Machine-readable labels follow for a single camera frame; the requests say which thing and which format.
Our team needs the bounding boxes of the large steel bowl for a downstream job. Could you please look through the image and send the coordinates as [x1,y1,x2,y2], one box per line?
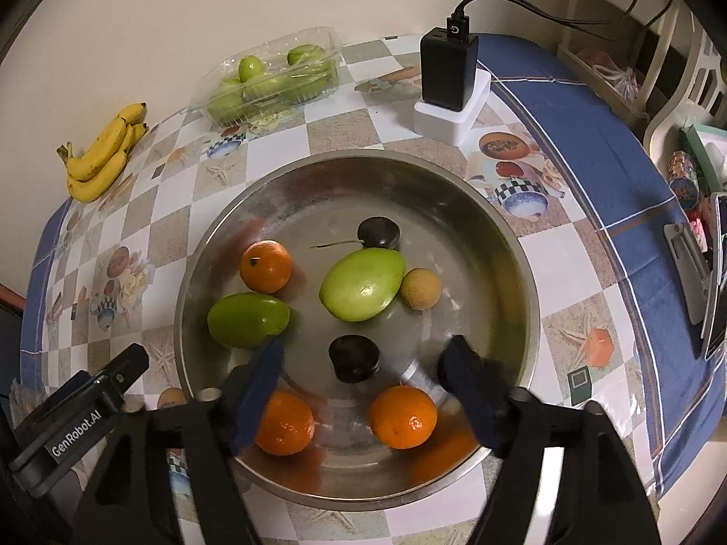
[173,150,540,512]

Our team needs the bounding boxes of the patterned round tin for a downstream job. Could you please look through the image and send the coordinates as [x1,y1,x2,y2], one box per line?
[666,150,701,211]

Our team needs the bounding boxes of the small tan longan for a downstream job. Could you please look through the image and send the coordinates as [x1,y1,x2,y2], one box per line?
[400,268,443,311]

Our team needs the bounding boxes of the grey phone stand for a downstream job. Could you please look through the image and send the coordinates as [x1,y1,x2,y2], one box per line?
[663,221,711,324]

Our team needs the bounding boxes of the green cardboard box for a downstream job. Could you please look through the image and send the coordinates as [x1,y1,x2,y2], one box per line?
[678,122,727,191]

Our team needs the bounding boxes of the orange tangerine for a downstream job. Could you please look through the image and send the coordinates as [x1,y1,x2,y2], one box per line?
[239,240,293,294]
[368,386,438,449]

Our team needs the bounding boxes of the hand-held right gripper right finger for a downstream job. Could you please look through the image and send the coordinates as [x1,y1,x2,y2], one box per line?
[437,335,662,545]

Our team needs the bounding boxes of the white plastic chair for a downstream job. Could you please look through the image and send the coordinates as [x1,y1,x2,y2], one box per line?
[642,11,727,149]

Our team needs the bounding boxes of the dark purple plum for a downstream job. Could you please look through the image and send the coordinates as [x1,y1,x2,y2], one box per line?
[357,217,400,251]
[328,334,380,383]

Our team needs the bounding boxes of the yellow banana bunch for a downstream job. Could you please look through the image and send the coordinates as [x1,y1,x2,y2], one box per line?
[55,102,149,203]

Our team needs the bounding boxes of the white wooden shelf rack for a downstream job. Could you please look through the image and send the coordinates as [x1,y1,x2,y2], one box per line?
[559,0,679,114]

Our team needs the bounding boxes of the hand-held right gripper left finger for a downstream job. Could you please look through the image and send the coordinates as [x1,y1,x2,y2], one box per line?
[74,332,290,545]

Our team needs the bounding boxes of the crumpled clear plastic bag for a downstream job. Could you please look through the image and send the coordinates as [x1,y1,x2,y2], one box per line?
[591,57,640,100]

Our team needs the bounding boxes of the black smartphone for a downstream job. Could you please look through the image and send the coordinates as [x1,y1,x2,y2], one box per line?
[701,193,727,361]

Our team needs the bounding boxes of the small white bottle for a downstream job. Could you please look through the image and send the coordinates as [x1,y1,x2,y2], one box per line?
[704,144,727,179]

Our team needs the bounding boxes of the light green mango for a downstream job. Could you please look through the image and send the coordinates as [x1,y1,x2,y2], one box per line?
[319,248,407,322]

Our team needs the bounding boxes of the small yellow-orange citrus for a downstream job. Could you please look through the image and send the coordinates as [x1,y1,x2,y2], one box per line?
[254,391,315,456]

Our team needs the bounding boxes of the pile of green jujubes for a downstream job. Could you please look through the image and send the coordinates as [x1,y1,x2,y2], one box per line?
[207,44,336,123]

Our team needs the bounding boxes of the dark green mango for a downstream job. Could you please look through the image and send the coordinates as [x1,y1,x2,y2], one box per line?
[207,292,292,349]

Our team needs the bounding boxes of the clear plastic clamshell box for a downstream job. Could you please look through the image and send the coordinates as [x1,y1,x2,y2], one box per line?
[190,25,342,126]

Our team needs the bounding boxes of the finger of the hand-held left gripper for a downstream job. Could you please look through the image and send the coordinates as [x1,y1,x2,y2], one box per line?
[102,343,150,398]

